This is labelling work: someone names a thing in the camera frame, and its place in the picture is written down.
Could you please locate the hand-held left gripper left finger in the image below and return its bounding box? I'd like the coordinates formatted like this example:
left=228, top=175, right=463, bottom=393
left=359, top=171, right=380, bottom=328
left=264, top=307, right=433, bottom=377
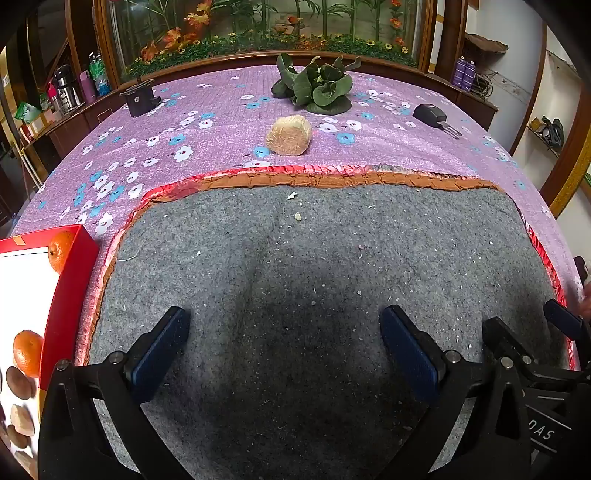
left=37, top=305, right=195, bottom=480

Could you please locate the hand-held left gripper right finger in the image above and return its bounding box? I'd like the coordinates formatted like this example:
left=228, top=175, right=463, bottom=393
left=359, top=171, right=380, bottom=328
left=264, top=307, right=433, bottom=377
left=376, top=305, right=536, bottom=480

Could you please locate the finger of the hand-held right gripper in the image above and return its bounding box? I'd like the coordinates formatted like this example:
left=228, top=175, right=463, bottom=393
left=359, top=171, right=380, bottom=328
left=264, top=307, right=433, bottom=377
left=482, top=316, right=539, bottom=369
left=544, top=298, right=584, bottom=343

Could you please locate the red gift box white inside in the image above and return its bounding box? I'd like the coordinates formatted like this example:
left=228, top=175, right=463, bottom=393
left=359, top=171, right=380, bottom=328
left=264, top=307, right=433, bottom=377
left=0, top=224, right=100, bottom=480

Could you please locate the brown round nut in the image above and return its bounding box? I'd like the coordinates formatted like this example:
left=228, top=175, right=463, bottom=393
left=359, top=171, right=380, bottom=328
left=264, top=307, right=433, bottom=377
left=6, top=367, right=35, bottom=400

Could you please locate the orange mandarin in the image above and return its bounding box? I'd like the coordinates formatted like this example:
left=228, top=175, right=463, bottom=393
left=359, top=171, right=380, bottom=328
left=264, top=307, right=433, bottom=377
left=12, top=329, right=45, bottom=378
left=47, top=230, right=77, bottom=275

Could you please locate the grey felt mat red border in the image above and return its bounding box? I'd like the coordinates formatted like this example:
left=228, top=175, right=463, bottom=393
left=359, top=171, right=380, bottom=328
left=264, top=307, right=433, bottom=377
left=76, top=164, right=580, bottom=480

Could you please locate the black key fob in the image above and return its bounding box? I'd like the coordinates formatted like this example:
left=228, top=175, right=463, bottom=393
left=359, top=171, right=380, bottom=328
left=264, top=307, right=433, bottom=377
left=412, top=104, right=464, bottom=139

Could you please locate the purple floral tablecloth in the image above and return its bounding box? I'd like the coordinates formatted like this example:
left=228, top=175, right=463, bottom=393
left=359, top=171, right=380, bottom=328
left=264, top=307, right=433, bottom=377
left=9, top=64, right=591, bottom=324

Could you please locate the round straw-coloured rice cake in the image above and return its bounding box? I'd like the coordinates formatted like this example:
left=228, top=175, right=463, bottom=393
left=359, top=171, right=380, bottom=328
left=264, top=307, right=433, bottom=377
left=265, top=115, right=312, bottom=156

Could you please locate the black cylindrical device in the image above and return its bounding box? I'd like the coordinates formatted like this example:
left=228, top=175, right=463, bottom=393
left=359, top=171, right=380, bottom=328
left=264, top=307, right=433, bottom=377
left=119, top=78, right=161, bottom=118

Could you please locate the small cardboard box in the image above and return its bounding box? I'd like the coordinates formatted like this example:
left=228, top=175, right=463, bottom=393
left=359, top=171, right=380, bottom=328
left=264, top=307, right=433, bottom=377
left=21, top=111, right=54, bottom=139

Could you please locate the green plastic bag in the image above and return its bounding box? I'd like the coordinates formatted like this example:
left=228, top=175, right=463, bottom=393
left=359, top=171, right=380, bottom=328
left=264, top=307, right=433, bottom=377
left=14, top=102, right=42, bottom=123

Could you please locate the purple tumbler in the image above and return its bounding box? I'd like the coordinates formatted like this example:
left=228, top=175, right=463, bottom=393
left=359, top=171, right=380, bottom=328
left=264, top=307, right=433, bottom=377
left=79, top=70, right=97, bottom=104

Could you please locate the black steel thermos jug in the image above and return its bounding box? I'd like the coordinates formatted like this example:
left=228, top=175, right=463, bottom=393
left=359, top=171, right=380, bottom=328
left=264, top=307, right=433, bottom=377
left=53, top=65, right=83, bottom=109

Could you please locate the green leafy vegetable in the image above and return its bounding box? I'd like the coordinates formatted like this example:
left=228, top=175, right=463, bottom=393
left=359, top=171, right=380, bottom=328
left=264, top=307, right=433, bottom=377
left=270, top=53, right=362, bottom=114

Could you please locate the green plastic bottle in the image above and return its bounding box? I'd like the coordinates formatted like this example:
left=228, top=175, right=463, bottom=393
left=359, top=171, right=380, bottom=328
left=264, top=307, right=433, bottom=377
left=89, top=52, right=112, bottom=97

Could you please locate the glass artificial plant display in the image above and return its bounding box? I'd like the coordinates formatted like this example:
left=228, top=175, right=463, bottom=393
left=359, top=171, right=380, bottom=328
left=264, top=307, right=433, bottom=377
left=95, top=0, right=437, bottom=81

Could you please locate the coiled black cable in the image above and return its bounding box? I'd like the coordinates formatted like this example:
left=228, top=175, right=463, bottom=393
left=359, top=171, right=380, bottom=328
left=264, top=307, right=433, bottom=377
left=473, top=69, right=502, bottom=100

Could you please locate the wooden wall shelf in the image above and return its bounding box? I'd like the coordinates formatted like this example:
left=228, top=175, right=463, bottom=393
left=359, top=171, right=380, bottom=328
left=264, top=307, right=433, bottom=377
left=464, top=32, right=509, bottom=56

